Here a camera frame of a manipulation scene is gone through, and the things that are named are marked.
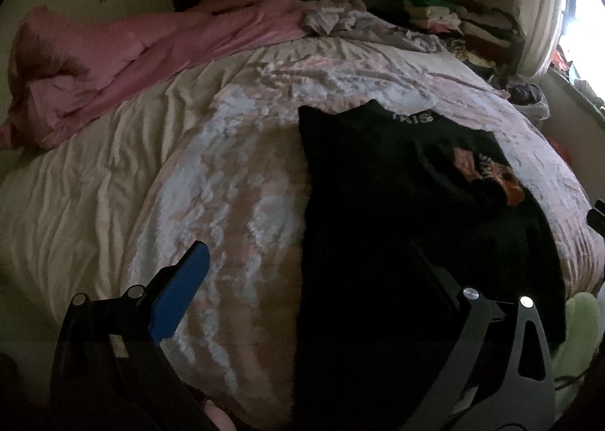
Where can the window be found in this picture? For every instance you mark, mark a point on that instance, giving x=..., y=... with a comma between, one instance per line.
x=586, y=10

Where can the person's light green fluffy clothing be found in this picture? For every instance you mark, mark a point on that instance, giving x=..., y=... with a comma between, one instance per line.
x=579, y=317

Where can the pile of folded clothes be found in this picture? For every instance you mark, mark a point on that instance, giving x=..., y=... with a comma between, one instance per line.
x=472, y=19

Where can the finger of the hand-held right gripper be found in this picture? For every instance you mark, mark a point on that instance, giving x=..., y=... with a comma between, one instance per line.
x=596, y=217

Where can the crumpled lilac garment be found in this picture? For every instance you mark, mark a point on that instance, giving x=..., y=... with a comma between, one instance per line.
x=359, y=19

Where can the pink checked tufted blanket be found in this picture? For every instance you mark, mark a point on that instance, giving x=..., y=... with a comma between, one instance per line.
x=236, y=175

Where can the pink duvet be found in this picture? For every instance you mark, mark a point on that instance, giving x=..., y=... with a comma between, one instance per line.
x=118, y=48

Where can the white curtain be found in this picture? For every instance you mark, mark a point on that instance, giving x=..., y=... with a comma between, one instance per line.
x=539, y=10

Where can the black long-sleeve shirt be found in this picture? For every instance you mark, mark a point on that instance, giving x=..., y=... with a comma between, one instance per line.
x=378, y=223

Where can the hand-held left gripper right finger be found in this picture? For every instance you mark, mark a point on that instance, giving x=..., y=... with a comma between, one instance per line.
x=461, y=305

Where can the white plastic bag of clothes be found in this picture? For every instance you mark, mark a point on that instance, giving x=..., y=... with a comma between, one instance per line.
x=529, y=97

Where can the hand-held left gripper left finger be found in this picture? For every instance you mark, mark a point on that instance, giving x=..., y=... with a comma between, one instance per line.
x=182, y=286

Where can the cream bed sheet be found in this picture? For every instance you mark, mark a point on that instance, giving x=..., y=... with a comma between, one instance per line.
x=71, y=199

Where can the red plastic bag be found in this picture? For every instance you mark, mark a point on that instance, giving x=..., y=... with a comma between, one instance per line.
x=561, y=149

